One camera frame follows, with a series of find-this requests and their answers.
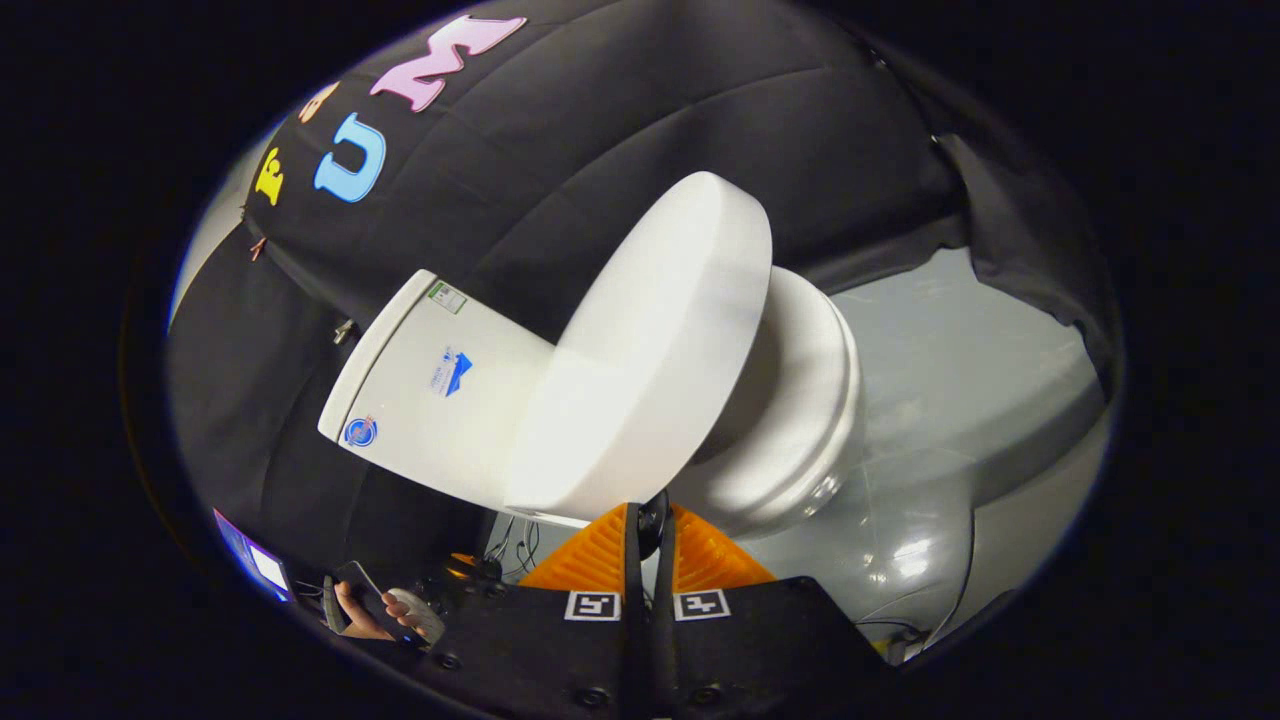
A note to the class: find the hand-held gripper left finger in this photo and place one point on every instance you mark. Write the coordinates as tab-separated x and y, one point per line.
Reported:
633	570

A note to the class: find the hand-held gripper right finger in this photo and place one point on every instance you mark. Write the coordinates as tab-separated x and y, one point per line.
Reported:
664	590

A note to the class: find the white toilet lid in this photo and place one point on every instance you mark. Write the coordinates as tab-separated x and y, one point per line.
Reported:
640	350

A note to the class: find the white ceramic toilet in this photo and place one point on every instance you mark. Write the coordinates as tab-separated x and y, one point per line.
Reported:
430	400

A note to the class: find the small white device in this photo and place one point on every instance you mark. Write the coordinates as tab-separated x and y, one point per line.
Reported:
420	612

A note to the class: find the black phone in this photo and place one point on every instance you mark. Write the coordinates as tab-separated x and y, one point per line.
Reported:
358	577

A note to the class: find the lit display screen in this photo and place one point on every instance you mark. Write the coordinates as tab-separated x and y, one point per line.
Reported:
262	565

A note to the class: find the silver metal clip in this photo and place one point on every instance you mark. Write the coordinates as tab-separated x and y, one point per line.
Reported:
343	331

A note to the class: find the black backdrop cloth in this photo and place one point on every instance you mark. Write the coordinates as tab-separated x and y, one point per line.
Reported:
600	120

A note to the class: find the red clip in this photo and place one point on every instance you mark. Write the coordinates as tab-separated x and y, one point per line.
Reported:
258	247

